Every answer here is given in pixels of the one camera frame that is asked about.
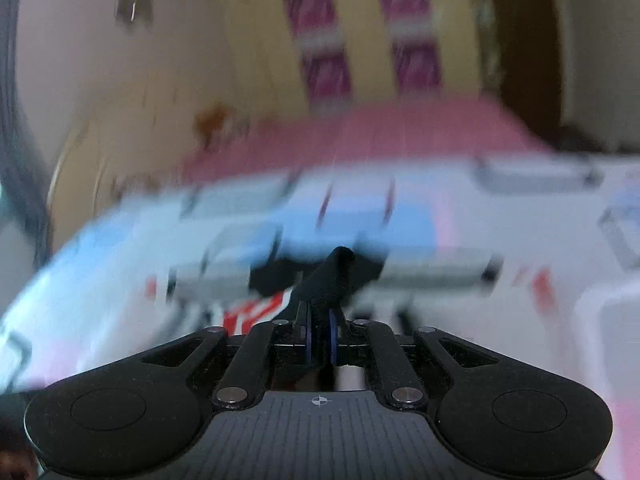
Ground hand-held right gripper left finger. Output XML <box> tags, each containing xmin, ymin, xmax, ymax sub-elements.
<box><xmin>120</xmin><ymin>302</ymin><xmax>316</xmax><ymax>411</ymax></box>

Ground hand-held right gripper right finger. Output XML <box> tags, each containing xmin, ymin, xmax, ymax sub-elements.
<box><xmin>326</xmin><ymin>309</ymin><xmax>502</xmax><ymax>411</ymax></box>

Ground black white red striped shirt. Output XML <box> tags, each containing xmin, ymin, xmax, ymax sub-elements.
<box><xmin>220</xmin><ymin>246</ymin><xmax>416</xmax><ymax>341</ymax></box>

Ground printed bed sheet with rectangles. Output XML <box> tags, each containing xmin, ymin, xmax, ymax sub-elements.
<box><xmin>0</xmin><ymin>152</ymin><xmax>640</xmax><ymax>480</ymax></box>

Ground pink bed sheet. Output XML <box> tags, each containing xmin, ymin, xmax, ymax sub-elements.
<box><xmin>182</xmin><ymin>96</ymin><xmax>556</xmax><ymax>186</ymax></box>

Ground brown edged white pillow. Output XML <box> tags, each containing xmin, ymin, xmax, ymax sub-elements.
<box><xmin>111</xmin><ymin>172</ymin><xmax>157</xmax><ymax>198</ymax></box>

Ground brown patterned pillow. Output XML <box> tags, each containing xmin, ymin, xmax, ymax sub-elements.
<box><xmin>194</xmin><ymin>104</ymin><xmax>242</xmax><ymax>147</ymax></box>

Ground cream round headboard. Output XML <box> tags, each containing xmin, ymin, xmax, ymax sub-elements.
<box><xmin>49</xmin><ymin>105</ymin><xmax>201</xmax><ymax>243</ymax></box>

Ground cream wardrobe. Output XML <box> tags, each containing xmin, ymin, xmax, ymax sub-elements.
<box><xmin>150</xmin><ymin>0</ymin><xmax>501</xmax><ymax>121</ymax></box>

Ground grey curtain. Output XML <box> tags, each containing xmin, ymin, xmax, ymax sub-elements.
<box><xmin>0</xmin><ymin>0</ymin><xmax>55</xmax><ymax>266</ymax></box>

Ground brown wooden door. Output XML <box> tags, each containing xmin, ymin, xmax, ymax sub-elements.
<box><xmin>487</xmin><ymin>0</ymin><xmax>572</xmax><ymax>137</ymax></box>

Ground purple wall poster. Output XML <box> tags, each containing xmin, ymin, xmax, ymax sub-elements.
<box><xmin>284</xmin><ymin>0</ymin><xmax>347</xmax><ymax>47</ymax></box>
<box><xmin>299</xmin><ymin>52</ymin><xmax>354</xmax><ymax>107</ymax></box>
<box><xmin>391</xmin><ymin>42</ymin><xmax>444</xmax><ymax>93</ymax></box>
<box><xmin>376</xmin><ymin>0</ymin><xmax>439</xmax><ymax>37</ymax></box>

